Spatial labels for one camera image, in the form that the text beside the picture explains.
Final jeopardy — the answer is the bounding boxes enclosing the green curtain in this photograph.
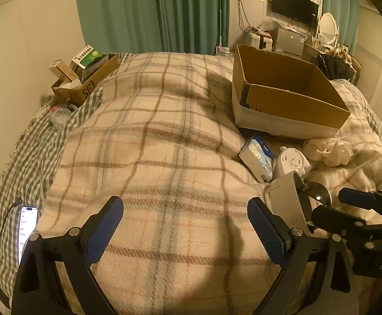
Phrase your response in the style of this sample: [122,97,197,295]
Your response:
[76,0,229,55]
[323,0,360,55]

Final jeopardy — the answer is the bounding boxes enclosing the clear plastic bottle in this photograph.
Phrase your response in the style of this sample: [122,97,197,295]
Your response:
[49,104,78,129]

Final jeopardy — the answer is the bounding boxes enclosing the silver mini fridge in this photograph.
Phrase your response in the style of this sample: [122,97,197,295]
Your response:
[273,27,305,56]

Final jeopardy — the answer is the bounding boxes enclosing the white tape roll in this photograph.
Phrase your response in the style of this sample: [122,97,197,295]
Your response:
[269,171,311,235]

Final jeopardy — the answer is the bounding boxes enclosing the white fluffy cloth bundle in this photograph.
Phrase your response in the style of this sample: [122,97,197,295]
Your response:
[303,138,353,167]

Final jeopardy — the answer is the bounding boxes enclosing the smartphone with lit screen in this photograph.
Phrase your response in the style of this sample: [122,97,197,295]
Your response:
[17,206,38,263]

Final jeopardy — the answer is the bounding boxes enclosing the black clothes on chair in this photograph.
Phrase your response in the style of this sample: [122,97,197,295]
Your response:
[316,54,357,82]

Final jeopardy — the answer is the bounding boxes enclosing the beige plaid blanket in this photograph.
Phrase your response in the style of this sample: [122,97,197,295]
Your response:
[34,51,382,315]

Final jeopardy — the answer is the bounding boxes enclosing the large open cardboard box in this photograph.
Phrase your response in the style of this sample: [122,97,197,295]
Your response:
[232,44,350,140]

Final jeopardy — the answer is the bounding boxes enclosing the white suitcase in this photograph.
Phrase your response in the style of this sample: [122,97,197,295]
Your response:
[244,32,273,51]

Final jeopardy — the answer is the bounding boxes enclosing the blue white tissue pack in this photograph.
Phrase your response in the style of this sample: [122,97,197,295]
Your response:
[239,135,275,183]

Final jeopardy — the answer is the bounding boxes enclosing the small brown cardboard box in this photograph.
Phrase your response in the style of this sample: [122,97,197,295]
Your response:
[51,54,118,107]

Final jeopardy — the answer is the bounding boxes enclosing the green white carton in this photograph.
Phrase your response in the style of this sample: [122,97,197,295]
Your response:
[69,45,110,73]

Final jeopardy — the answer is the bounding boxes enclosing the white oval vanity mirror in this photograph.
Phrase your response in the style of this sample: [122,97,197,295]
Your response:
[317,12,339,46]

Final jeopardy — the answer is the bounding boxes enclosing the white round plastic gadget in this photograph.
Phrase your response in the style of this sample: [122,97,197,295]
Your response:
[273,146,311,179]

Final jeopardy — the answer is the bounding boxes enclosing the black wall television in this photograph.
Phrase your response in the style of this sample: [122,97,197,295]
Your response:
[271,0,319,27]

